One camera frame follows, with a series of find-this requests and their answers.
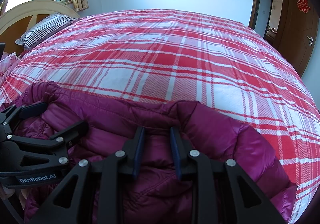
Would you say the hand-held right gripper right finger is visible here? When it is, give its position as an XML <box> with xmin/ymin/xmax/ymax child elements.
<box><xmin>170</xmin><ymin>126</ymin><xmax>287</xmax><ymax>224</ymax></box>

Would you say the red paper door decoration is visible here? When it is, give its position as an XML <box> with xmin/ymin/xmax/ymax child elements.
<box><xmin>296</xmin><ymin>0</ymin><xmax>310</xmax><ymax>13</ymax></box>

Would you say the red white plaid bed sheet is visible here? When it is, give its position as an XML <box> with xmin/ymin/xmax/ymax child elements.
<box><xmin>0</xmin><ymin>9</ymin><xmax>320</xmax><ymax>189</ymax></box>

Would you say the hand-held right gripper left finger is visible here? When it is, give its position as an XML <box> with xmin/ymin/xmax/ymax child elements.
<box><xmin>30</xmin><ymin>126</ymin><xmax>147</xmax><ymax>224</ymax></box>

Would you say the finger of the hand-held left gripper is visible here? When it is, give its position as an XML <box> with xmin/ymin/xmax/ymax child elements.
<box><xmin>0</xmin><ymin>102</ymin><xmax>49</xmax><ymax>130</ymax></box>
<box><xmin>0</xmin><ymin>120</ymin><xmax>89</xmax><ymax>172</ymax></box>

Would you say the brown wooden door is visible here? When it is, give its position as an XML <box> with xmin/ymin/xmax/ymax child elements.
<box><xmin>277</xmin><ymin>0</ymin><xmax>320</xmax><ymax>77</ymax></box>

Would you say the cream and wood headboard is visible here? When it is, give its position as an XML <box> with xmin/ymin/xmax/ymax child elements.
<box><xmin>0</xmin><ymin>1</ymin><xmax>80</xmax><ymax>55</ymax></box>

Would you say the purple hooded down jacket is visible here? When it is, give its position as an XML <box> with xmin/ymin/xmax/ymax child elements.
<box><xmin>0</xmin><ymin>81</ymin><xmax>298</xmax><ymax>224</ymax></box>

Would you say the striped pillow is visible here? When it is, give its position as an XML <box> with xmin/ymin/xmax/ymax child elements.
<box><xmin>14</xmin><ymin>12</ymin><xmax>79</xmax><ymax>48</ymax></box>

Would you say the pink floral quilt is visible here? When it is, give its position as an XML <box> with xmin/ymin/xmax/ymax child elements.
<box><xmin>0</xmin><ymin>53</ymin><xmax>20</xmax><ymax>77</ymax></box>

